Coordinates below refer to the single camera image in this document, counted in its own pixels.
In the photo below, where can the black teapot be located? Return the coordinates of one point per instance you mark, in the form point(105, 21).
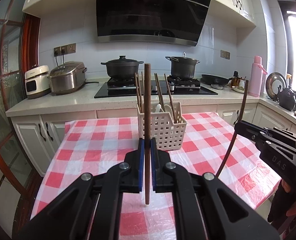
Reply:
point(286, 98)

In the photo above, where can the wall switch plate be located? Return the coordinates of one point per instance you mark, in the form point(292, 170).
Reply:
point(225, 54)

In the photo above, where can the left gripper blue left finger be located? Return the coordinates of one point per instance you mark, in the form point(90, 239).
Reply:
point(140, 163)

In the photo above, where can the black frying pan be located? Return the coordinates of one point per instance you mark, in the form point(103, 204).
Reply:
point(214, 80)

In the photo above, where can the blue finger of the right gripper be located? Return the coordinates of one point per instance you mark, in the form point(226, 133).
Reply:
point(258, 134)
point(280, 134)

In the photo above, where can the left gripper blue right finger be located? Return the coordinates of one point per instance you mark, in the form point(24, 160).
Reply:
point(153, 148)

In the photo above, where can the person right hand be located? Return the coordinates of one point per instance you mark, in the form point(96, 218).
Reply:
point(282, 214)

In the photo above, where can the red wooden glass door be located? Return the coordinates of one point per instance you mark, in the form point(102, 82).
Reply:
point(16, 171)

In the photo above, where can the tall black stock pot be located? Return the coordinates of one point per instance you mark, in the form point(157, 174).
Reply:
point(182, 67)

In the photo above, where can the small white ceramic spoon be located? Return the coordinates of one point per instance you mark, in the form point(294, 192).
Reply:
point(158, 108)

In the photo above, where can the black casserole pot with lid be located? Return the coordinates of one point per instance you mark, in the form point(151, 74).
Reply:
point(122, 68)

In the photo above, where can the wall power outlet strip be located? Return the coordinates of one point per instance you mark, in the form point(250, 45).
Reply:
point(63, 50)

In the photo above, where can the white small cooker appliance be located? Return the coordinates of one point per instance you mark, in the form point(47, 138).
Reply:
point(37, 82)

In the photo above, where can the condiment bottles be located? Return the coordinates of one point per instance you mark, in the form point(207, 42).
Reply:
point(235, 80)

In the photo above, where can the white perforated utensil basket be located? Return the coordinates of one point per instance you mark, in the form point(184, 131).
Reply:
point(167, 128)

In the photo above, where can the black range hood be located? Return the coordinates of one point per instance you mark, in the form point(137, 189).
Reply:
point(125, 30)

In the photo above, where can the glass pot lid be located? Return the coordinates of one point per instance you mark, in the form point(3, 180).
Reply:
point(274, 82)

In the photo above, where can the small metal dish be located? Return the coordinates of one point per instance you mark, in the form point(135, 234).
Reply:
point(217, 87)

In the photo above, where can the pink thermos bottle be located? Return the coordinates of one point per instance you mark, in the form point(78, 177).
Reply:
point(257, 73)

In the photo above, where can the large white ceramic spoon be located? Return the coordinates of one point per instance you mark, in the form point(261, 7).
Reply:
point(169, 110)

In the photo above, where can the small plate with food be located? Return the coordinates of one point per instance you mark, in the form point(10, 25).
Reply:
point(236, 89)

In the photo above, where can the silver rice cooker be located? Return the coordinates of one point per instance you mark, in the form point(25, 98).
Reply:
point(67, 78)

